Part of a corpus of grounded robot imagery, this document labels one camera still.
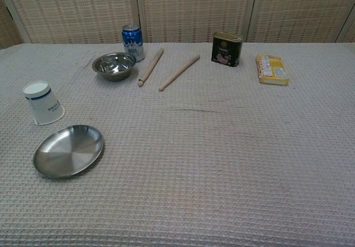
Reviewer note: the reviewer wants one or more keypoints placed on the steel plate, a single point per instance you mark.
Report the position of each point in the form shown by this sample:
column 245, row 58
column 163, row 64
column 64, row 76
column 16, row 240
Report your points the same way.
column 68, row 151

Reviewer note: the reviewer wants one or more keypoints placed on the white paper cup blue band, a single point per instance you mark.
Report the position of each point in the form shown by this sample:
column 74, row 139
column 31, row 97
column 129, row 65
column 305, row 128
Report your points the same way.
column 44, row 105

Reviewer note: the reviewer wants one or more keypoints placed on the wooden drumstick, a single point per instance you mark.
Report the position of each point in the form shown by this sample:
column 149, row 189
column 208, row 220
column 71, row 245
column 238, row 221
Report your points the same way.
column 180, row 72
column 151, row 66

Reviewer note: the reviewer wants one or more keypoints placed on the beige waffle weave tablecloth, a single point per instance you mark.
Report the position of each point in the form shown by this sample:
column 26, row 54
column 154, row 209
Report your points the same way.
column 194, row 161

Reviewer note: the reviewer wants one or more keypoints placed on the stainless steel bowl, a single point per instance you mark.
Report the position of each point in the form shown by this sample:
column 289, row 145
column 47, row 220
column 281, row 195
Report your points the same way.
column 113, row 66

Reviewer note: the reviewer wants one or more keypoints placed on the black luncheon meat tin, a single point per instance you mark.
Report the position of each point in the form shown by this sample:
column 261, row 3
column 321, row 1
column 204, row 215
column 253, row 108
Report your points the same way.
column 227, row 50

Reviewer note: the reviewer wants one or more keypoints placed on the blue drink can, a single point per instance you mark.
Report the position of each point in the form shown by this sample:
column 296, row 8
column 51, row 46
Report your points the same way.
column 133, row 41

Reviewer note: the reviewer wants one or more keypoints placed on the yellow food packet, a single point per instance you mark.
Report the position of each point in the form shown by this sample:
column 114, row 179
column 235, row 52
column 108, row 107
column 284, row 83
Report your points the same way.
column 273, row 70

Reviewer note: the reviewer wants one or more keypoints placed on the bamboo folding screen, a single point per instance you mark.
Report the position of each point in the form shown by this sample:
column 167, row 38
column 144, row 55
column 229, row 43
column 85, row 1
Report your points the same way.
column 194, row 8

